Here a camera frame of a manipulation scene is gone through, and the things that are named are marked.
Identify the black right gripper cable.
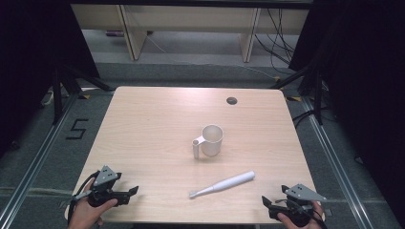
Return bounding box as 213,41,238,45
274,198,329,229

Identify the dark curtain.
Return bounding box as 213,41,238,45
0,0,101,157
288,0,405,220

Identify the black floor cable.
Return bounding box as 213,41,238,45
291,108,321,129

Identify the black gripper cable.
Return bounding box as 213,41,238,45
67,170,101,225
274,198,329,229

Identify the person's right hand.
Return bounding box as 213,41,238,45
276,200,327,229

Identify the black metal stand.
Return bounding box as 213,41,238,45
52,62,113,126
269,62,325,126

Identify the person's left hand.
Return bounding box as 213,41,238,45
68,177,118,229

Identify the metal floor rail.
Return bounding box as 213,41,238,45
300,96,377,229
0,93,80,229

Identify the white cup with handle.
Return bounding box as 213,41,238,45
191,124,224,160

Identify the bundle of black cables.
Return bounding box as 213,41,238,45
253,8,297,76

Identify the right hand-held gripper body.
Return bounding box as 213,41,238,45
268,183,328,227

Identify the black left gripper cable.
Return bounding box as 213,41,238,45
67,170,101,225

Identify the white electric toothbrush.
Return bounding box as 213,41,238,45
188,170,257,200

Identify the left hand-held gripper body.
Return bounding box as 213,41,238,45
74,164,132,208

